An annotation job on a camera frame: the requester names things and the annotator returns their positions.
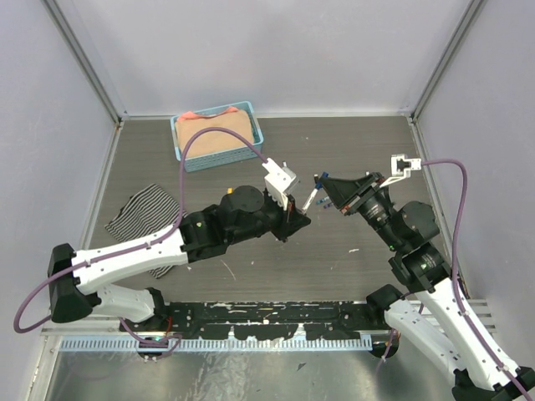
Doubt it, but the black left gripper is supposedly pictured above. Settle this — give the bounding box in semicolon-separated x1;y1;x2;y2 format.
229;188;310;245

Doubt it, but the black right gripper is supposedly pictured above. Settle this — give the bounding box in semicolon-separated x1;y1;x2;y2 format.
318;170;404;249

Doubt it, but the white pen blue end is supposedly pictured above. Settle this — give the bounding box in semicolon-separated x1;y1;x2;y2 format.
301;187;318;215

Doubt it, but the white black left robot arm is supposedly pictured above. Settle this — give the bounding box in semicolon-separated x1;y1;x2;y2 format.
48;185;311;332

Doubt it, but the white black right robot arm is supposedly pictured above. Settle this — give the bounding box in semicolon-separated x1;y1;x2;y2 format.
318;173;534;400

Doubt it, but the blue plastic basket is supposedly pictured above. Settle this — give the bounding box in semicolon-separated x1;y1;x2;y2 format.
170;101;264;172

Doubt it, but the black white striped cloth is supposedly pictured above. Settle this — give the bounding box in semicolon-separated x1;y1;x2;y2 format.
104;183;183;280

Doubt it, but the peach folded cloth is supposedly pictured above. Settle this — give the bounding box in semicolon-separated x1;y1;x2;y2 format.
174;106;254;159

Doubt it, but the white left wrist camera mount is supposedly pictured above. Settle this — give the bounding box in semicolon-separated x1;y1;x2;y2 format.
262;158;299;211

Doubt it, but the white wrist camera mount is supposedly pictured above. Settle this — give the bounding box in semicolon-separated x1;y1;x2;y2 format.
380;154;422;188
262;158;299;211

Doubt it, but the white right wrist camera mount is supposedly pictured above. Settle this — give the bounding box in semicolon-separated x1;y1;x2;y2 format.
380;154;422;188

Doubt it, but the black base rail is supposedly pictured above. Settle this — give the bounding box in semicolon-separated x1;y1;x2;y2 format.
126;301;389;341

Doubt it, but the slotted cable duct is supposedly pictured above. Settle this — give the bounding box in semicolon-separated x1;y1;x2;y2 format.
59;335;373;353

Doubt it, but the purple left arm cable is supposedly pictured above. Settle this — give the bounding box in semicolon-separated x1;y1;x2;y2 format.
13;127;273;359

